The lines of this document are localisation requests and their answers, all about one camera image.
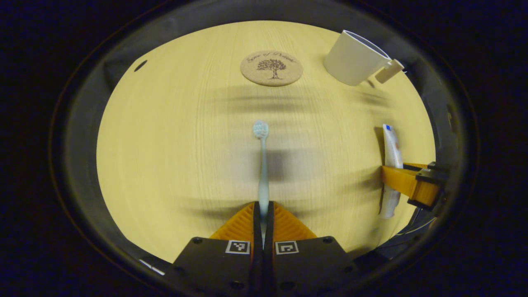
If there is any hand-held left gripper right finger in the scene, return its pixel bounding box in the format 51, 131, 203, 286
264, 201, 359, 297

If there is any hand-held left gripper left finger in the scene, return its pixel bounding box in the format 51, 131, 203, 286
172, 201, 264, 297

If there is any white toothpaste tube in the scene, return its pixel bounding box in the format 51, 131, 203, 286
379, 124, 404, 219

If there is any white toothbrush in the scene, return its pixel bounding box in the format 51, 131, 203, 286
252, 120, 271, 248

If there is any white cup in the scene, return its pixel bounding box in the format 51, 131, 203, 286
323, 30, 405, 86

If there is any round cork coaster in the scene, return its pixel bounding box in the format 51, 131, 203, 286
240, 50, 304, 87

